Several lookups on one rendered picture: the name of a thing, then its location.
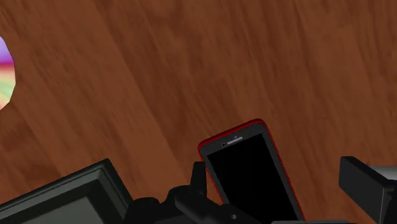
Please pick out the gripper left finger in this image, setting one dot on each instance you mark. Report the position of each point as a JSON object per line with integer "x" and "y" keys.
{"x": 198, "y": 204}

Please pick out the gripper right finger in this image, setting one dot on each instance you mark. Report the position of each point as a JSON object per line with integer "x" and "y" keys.
{"x": 363, "y": 183}

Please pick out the red phone with black screen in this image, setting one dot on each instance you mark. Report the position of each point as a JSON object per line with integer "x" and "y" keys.
{"x": 248, "y": 173}

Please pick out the rainbow coloured round object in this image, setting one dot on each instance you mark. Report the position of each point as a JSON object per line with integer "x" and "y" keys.
{"x": 6, "y": 74}

